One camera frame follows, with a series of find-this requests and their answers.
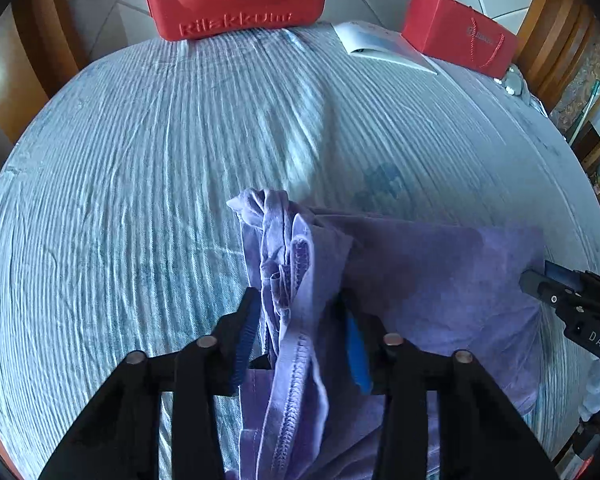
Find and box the light blue striped bed sheet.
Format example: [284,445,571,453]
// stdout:
[0,22,600,480]

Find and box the white paper booklet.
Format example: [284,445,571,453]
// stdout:
[331,21,439,77]

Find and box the red paper gift bag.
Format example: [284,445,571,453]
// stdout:
[401,0,519,79]

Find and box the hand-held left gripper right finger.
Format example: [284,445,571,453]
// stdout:
[340,291,561,480]

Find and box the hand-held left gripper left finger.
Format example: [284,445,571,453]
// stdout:
[37,287,262,480]

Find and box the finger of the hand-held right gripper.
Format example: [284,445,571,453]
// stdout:
[519,269,577,312]
[543,260,582,287]

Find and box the purple garment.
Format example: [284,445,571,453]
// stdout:
[227,187,549,480]

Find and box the wooden bed frame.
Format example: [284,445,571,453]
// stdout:
[0,0,600,147]

